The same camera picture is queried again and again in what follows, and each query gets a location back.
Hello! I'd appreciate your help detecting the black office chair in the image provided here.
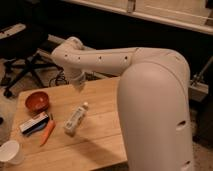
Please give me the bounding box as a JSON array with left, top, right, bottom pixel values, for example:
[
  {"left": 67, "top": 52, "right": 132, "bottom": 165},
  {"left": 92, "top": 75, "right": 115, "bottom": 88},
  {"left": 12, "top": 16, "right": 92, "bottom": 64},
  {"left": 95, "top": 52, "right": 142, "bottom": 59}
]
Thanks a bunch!
[{"left": 0, "top": 25, "right": 59, "bottom": 98}]

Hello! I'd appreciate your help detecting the red-brown bowl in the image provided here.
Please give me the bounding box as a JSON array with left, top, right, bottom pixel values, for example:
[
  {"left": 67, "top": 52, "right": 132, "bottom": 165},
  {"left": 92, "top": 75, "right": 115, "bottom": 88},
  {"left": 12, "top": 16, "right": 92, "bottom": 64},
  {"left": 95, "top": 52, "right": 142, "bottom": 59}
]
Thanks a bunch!
[{"left": 25, "top": 91, "right": 49, "bottom": 113}]

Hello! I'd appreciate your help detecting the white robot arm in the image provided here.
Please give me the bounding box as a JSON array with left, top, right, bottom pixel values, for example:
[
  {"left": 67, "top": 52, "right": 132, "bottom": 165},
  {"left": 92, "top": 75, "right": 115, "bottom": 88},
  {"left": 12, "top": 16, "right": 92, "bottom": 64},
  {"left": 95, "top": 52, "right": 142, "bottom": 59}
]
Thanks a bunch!
[{"left": 51, "top": 37, "right": 195, "bottom": 171}]

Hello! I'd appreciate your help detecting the white paper cup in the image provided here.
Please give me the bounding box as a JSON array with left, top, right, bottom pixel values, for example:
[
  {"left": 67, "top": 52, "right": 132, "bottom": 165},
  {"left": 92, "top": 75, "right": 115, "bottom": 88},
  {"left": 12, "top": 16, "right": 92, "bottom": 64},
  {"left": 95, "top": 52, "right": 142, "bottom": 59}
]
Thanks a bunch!
[{"left": 0, "top": 140, "right": 24, "bottom": 165}]

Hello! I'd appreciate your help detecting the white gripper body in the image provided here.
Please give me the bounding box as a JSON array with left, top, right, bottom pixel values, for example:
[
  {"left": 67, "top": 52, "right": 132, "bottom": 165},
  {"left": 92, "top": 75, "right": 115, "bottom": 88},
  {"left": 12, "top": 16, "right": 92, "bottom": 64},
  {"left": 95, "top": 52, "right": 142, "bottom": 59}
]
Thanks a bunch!
[{"left": 70, "top": 71, "right": 86, "bottom": 91}]

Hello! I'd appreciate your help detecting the orange carrot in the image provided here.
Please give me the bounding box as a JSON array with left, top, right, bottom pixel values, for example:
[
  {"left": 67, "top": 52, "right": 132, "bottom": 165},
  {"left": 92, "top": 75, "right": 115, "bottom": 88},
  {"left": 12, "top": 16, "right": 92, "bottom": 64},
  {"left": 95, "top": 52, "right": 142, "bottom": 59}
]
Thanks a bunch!
[{"left": 40, "top": 116, "right": 56, "bottom": 146}]

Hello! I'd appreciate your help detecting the long white metal rail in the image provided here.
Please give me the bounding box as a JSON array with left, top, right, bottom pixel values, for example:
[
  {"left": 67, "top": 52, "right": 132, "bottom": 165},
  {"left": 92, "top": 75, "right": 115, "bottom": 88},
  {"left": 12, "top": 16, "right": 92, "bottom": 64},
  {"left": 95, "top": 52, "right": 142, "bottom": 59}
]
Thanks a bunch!
[{"left": 35, "top": 34, "right": 210, "bottom": 103}]

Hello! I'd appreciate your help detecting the white plastic bottle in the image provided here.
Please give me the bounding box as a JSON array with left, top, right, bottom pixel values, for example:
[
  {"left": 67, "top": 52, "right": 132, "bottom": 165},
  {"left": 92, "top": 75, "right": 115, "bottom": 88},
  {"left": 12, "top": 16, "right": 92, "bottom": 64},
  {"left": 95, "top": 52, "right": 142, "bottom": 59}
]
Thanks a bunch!
[{"left": 64, "top": 102, "right": 89, "bottom": 136}]

